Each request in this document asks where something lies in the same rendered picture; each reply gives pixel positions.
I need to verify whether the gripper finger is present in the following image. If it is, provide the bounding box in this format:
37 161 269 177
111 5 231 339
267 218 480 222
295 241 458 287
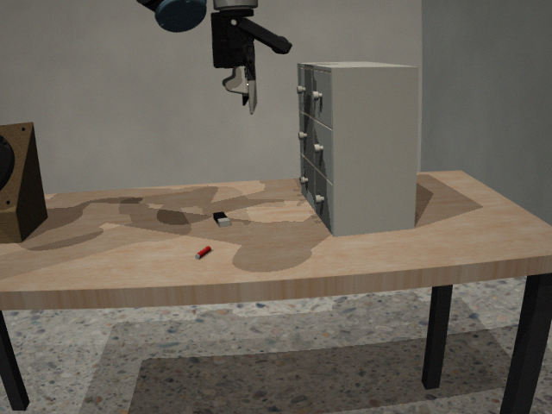
223 66 248 106
225 47 257 115

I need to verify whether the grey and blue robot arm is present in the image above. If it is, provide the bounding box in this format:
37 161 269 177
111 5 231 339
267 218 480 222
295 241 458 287
0 0 292 191

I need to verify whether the grey chest of drawers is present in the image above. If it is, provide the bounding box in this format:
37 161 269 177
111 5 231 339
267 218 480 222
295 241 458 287
298 61 418 237

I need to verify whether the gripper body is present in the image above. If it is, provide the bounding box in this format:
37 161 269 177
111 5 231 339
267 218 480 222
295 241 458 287
211 9 254 69

